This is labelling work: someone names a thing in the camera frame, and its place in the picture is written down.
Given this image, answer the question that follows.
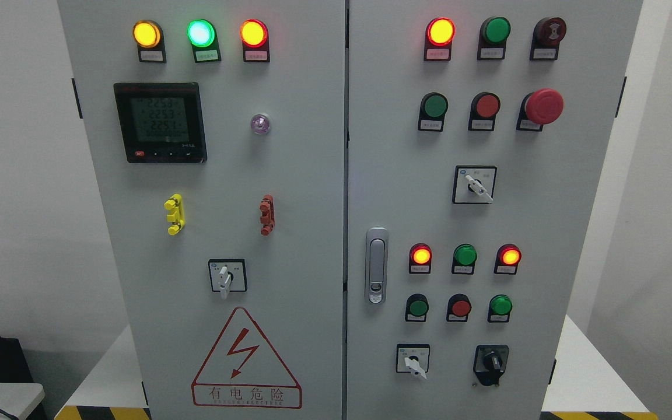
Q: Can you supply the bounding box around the white rotary switch door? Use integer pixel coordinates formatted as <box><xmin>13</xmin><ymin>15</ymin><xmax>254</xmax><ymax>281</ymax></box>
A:
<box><xmin>208</xmin><ymin>258</ymin><xmax>248</xmax><ymax>299</ymax></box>

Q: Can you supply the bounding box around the green lit indicator light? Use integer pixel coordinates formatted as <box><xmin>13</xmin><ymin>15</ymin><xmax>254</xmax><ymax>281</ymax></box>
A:
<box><xmin>186</xmin><ymin>19</ymin><xmax>221</xmax><ymax>63</ymax></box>

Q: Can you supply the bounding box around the yellow indicator light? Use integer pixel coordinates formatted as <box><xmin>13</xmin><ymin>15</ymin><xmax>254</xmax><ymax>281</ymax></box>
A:
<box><xmin>132</xmin><ymin>20</ymin><xmax>166</xmax><ymax>63</ymax></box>

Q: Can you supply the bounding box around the grey electrical cabinet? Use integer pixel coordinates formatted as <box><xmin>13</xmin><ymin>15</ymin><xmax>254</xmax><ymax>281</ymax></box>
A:
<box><xmin>58</xmin><ymin>1</ymin><xmax>642</xmax><ymax>419</ymax></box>

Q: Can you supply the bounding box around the red terminal clip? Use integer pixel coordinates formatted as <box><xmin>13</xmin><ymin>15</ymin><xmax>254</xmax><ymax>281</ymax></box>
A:
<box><xmin>259</xmin><ymin>194</ymin><xmax>275</xmax><ymax>236</ymax></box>

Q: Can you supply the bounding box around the red lit indicator lower left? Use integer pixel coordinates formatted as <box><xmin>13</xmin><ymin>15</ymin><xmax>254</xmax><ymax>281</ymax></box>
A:
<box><xmin>408</xmin><ymin>243</ymin><xmax>432</xmax><ymax>274</ymax></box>

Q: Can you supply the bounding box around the clear small lamp bulb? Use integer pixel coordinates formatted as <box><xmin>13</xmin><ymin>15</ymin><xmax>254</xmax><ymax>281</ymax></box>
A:
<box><xmin>250</xmin><ymin>113</ymin><xmax>272</xmax><ymax>135</ymax></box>

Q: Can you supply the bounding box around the green push button lower left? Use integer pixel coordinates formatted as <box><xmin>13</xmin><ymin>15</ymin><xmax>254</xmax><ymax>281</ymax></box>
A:
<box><xmin>404</xmin><ymin>293</ymin><xmax>429</xmax><ymax>322</ymax></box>

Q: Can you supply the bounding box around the green push button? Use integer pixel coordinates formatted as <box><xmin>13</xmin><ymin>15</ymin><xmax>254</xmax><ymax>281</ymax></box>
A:
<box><xmin>418</xmin><ymin>92</ymin><xmax>449</xmax><ymax>131</ymax></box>
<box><xmin>487</xmin><ymin>293</ymin><xmax>514</xmax><ymax>323</ymax></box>
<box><xmin>404</xmin><ymin>293</ymin><xmax>429</xmax><ymax>322</ymax></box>

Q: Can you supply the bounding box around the green indicator lower middle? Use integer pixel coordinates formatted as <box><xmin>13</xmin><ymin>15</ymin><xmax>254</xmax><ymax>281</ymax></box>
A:
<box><xmin>451</xmin><ymin>243</ymin><xmax>478</xmax><ymax>275</ymax></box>

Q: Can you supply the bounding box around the green push button upper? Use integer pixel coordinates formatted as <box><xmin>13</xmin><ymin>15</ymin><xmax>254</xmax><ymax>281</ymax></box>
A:
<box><xmin>418</xmin><ymin>92</ymin><xmax>449</xmax><ymax>131</ymax></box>

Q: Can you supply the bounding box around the red push button lower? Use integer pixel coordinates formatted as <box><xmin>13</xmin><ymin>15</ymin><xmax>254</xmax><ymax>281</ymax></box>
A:
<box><xmin>446</xmin><ymin>293</ymin><xmax>473</xmax><ymax>323</ymax></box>

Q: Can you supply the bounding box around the red push button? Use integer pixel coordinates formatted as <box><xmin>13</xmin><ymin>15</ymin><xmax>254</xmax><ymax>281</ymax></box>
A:
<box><xmin>446</xmin><ymin>293</ymin><xmax>473</xmax><ymax>323</ymax></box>
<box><xmin>468</xmin><ymin>92</ymin><xmax>501</xmax><ymax>131</ymax></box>

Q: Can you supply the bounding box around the yellow terminal clip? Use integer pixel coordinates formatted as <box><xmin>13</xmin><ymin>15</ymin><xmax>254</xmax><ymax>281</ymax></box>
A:
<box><xmin>164</xmin><ymin>193</ymin><xmax>185</xmax><ymax>236</ymax></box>

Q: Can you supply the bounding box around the red lit indicator lower right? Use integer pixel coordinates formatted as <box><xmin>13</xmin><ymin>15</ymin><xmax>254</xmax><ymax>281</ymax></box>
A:
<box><xmin>493</xmin><ymin>243</ymin><xmax>521</xmax><ymax>275</ymax></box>

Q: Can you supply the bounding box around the red push button upper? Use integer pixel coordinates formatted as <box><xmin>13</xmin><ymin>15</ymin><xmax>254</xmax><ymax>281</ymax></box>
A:
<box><xmin>468</xmin><ymin>92</ymin><xmax>501</xmax><ymax>131</ymax></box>

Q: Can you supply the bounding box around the red electric hazard warning sticker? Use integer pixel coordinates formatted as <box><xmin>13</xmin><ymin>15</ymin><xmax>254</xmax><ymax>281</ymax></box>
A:
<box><xmin>192</xmin><ymin>307</ymin><xmax>302</xmax><ymax>410</ymax></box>

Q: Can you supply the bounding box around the green push button lower right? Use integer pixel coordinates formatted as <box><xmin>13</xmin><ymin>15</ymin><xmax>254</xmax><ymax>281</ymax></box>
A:
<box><xmin>487</xmin><ymin>293</ymin><xmax>514</xmax><ymax>323</ymax></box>

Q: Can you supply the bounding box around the red lit indicator light left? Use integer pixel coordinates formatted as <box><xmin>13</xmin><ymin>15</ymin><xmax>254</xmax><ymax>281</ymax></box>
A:
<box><xmin>239</xmin><ymin>19</ymin><xmax>270</xmax><ymax>63</ymax></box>

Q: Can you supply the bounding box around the black digital power meter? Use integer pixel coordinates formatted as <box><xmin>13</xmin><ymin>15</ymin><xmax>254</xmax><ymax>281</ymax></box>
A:
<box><xmin>114</xmin><ymin>82</ymin><xmax>207</xmax><ymax>164</ymax></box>

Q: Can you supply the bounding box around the red lit indicator top right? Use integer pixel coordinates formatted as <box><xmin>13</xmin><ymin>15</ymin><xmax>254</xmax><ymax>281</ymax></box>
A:
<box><xmin>423</xmin><ymin>17</ymin><xmax>456</xmax><ymax>62</ymax></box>

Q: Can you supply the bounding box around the red emergency stop mushroom button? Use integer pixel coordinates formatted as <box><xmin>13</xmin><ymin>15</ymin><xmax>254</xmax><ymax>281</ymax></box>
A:
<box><xmin>516</xmin><ymin>88</ymin><xmax>565</xmax><ymax>131</ymax></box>

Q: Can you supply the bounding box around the green indicator top right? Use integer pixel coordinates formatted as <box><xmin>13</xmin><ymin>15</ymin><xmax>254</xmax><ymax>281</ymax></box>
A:
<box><xmin>477</xmin><ymin>16</ymin><xmax>511</xmax><ymax>61</ymax></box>

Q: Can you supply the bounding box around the dark red buzzer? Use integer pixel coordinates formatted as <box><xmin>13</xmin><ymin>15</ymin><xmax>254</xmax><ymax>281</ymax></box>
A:
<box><xmin>530</xmin><ymin>17</ymin><xmax>567</xmax><ymax>61</ymax></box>

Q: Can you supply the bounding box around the white side table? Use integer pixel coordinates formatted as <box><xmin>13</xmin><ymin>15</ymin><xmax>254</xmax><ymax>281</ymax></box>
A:
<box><xmin>0</xmin><ymin>383</ymin><xmax>45</xmax><ymax>419</ymax></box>

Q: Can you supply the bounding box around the silver door handle lock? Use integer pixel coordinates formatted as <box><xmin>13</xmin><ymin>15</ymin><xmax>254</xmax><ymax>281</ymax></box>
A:
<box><xmin>365</xmin><ymin>227</ymin><xmax>389</xmax><ymax>304</ymax></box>

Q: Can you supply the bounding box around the white rotary switch upper right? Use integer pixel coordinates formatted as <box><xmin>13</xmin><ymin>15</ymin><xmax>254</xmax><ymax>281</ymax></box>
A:
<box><xmin>451</xmin><ymin>165</ymin><xmax>497</xmax><ymax>204</ymax></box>

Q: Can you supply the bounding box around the white rotary switch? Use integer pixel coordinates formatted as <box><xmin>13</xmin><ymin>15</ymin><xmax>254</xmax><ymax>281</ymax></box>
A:
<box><xmin>451</xmin><ymin>165</ymin><xmax>497</xmax><ymax>204</ymax></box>
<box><xmin>395</xmin><ymin>344</ymin><xmax>431</xmax><ymax>380</ymax></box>

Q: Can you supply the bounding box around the white rotary switch lower right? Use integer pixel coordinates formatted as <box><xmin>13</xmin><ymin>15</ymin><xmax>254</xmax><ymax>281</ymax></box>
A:
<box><xmin>395</xmin><ymin>344</ymin><xmax>431</xmax><ymax>380</ymax></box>

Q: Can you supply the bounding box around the black rotary selector switch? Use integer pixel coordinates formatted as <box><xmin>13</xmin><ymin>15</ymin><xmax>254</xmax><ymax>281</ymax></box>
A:
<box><xmin>474</xmin><ymin>345</ymin><xmax>510</xmax><ymax>386</ymax></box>

